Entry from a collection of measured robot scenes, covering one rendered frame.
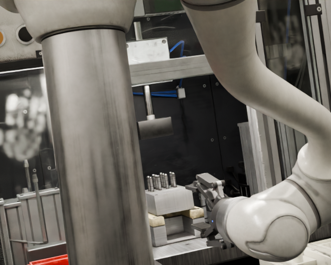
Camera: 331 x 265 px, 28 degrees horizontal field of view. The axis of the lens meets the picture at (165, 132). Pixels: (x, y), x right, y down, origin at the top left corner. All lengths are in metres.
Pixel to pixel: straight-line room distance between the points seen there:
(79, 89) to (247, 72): 0.25
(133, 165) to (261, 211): 0.37
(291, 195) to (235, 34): 0.38
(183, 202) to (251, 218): 0.51
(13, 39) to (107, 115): 0.66
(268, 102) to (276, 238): 0.23
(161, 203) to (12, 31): 0.53
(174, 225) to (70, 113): 0.94
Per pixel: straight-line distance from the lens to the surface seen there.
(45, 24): 0.76
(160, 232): 1.56
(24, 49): 1.38
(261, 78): 0.91
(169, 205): 1.57
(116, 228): 0.74
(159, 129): 1.62
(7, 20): 1.38
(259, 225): 1.07
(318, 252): 1.46
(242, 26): 0.84
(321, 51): 1.61
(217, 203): 1.27
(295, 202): 1.12
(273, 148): 1.54
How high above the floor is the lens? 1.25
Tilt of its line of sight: 3 degrees down
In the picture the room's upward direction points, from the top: 8 degrees counter-clockwise
